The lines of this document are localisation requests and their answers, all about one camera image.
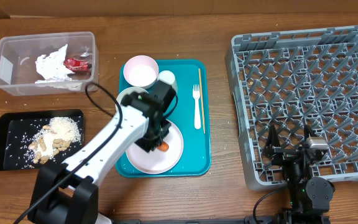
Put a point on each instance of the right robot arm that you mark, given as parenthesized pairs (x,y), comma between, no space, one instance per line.
(309,196)

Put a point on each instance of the white plastic cup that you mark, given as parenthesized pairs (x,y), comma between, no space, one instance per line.
(168,77)

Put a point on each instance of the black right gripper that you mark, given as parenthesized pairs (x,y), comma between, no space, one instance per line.
(271,146)

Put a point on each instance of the light green bowl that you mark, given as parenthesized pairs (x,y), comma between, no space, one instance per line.
(128,91)

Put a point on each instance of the red snack wrapper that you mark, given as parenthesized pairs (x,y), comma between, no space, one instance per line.
(77,65)

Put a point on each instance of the orange carrot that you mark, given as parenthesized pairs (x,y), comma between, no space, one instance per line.
(164,147)

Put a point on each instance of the black rectangular tray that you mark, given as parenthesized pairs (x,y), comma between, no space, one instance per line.
(18,129)

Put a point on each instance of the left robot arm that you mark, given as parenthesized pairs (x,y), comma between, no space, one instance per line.
(68,192)

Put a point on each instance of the wooden chopstick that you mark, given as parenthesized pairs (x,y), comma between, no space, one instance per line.
(201,99)

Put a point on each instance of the crumpled white tissue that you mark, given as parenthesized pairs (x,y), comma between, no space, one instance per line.
(51,67)

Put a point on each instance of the clear plastic waste bin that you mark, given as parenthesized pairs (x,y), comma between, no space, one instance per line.
(19,53)

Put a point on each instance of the teal serving tray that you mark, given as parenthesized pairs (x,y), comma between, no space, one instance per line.
(196,157)

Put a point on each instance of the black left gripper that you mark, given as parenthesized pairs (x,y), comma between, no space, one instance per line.
(150,146)

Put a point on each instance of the white plastic fork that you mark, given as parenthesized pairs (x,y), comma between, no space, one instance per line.
(196,97)

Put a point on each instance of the pink bowl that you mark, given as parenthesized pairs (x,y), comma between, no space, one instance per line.
(141,71)

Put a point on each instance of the white round plate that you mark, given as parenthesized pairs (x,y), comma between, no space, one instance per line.
(157,162)

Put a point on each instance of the clear crumpled plastic wrapper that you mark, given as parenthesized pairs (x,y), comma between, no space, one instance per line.
(86,52)

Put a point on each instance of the pile of peanuts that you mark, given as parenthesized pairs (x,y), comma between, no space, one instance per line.
(49,142)

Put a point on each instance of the pile of white rice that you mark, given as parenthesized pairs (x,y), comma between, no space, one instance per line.
(34,142)

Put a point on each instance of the grey dishwasher rack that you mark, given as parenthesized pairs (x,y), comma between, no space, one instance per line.
(292,79)

